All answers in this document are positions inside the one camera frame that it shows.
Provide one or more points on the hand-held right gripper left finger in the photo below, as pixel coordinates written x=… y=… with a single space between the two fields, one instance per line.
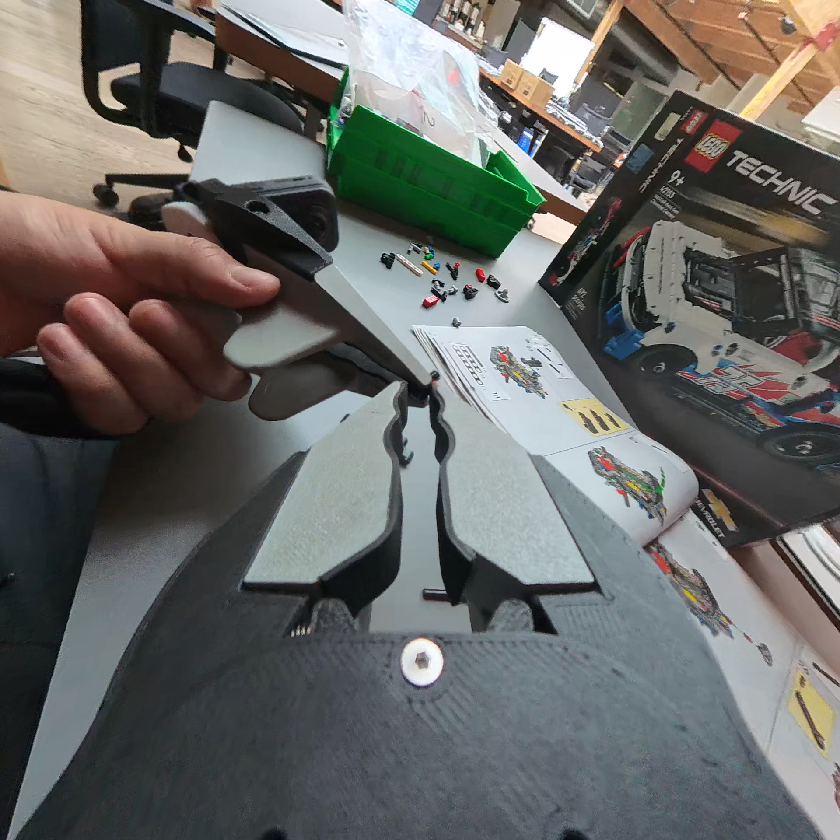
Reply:
x=321 y=505

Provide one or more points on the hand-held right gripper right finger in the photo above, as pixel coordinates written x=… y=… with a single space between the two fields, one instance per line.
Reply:
x=518 y=518

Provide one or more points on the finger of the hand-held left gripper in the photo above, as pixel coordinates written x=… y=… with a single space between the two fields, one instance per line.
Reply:
x=367 y=328

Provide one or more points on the black lego beam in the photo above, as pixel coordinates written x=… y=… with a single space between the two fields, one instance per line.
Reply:
x=405 y=453

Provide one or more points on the small black lego pin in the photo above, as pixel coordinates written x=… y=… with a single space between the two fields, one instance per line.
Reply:
x=439 y=595

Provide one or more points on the pile of small lego pieces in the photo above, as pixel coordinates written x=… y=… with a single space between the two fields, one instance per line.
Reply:
x=430 y=300

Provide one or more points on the lego instruction booklet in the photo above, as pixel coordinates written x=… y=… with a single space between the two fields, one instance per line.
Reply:
x=525 y=367

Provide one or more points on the lego set box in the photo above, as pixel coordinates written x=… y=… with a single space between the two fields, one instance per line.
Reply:
x=722 y=295

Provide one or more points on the person's left hand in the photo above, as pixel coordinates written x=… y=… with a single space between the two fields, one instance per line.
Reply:
x=98 y=282

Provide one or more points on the black office chair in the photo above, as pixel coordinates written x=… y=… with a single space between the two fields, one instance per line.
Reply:
x=197 y=85

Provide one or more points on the wooden table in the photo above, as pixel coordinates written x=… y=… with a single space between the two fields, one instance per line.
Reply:
x=275 y=65

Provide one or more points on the green plastic bin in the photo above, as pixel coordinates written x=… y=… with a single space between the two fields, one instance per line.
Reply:
x=426 y=177

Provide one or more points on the papers on wooden table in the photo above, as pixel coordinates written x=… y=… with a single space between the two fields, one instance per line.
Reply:
x=289 y=26

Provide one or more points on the clear plastic bag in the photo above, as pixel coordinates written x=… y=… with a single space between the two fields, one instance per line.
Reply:
x=407 y=72

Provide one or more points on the long wooden workbench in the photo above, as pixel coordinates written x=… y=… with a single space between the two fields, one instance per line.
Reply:
x=558 y=121

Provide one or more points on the person's dark clothing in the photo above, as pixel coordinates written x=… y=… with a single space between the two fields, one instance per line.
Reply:
x=39 y=525

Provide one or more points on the cardboard box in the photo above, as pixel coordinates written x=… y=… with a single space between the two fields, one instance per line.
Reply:
x=539 y=90
x=512 y=75

